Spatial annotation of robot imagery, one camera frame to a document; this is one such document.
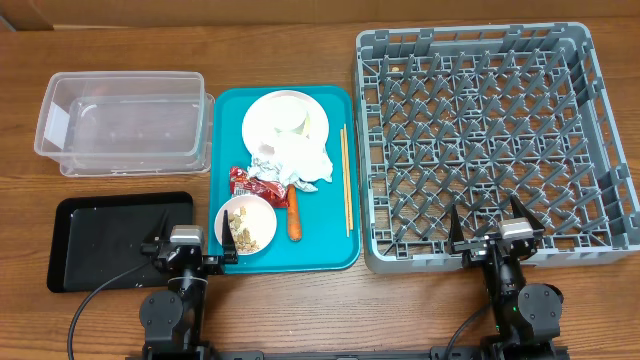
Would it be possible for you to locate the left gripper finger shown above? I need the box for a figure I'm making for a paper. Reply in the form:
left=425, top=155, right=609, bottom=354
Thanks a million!
left=221, top=210, right=237, bottom=257
left=147, top=210, right=169, bottom=244

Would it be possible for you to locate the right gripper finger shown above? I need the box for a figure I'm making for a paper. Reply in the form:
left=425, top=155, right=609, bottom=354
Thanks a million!
left=509, top=195, right=545, bottom=231
left=448, top=204, right=465, bottom=244

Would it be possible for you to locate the food scraps pile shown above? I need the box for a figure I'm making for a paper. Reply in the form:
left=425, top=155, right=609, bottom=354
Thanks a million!
left=228, top=206, right=259, bottom=254

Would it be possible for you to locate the orange carrot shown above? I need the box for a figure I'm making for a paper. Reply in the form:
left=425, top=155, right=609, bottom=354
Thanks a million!
left=287, top=185, right=302, bottom=242

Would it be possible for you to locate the red snack wrapper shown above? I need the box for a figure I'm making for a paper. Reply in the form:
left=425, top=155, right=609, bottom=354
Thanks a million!
left=229, top=166, right=289, bottom=208

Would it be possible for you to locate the white napkin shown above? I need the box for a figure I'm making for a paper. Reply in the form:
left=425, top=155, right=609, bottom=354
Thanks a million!
left=247, top=133, right=333, bottom=192

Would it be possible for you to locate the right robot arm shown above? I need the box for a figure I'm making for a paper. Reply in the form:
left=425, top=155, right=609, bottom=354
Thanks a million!
left=442, top=195, right=570, bottom=360

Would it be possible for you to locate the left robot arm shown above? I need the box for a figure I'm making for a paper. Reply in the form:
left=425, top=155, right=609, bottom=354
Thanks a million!
left=139, top=212, right=238, bottom=360

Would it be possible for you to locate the black plastic tray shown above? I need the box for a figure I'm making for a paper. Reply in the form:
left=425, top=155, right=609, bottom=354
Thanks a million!
left=46, top=191, right=194, bottom=293

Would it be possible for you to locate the teal plastic tray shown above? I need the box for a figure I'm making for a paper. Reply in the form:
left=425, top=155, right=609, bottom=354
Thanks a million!
left=208, top=85, right=362, bottom=274

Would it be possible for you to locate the grey dish rack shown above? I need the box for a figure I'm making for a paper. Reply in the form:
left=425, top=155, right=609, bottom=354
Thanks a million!
left=354, top=22, right=639, bottom=274

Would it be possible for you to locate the large white plate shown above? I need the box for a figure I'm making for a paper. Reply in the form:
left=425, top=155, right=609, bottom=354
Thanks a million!
left=242, top=90, right=329, bottom=155

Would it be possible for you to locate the clear plastic bin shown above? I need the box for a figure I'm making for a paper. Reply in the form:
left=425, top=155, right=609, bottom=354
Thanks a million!
left=34, top=71, right=214, bottom=177

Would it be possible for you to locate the white cup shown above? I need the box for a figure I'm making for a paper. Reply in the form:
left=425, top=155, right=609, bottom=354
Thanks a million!
left=266, top=96, right=309, bottom=135

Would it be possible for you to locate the wooden chopstick right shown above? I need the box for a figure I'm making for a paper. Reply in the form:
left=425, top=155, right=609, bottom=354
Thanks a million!
left=342, top=124, right=354, bottom=232

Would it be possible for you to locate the wooden chopstick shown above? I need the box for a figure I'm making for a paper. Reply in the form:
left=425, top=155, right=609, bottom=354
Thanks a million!
left=340, top=128, right=350, bottom=238
left=342, top=124, right=354, bottom=232

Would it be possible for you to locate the wooden chopstick left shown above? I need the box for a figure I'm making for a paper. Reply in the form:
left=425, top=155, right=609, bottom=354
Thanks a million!
left=340, top=128, right=350, bottom=238

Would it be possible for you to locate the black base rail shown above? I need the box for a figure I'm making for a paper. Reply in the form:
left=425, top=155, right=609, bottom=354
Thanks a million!
left=125, top=346, right=570, bottom=360

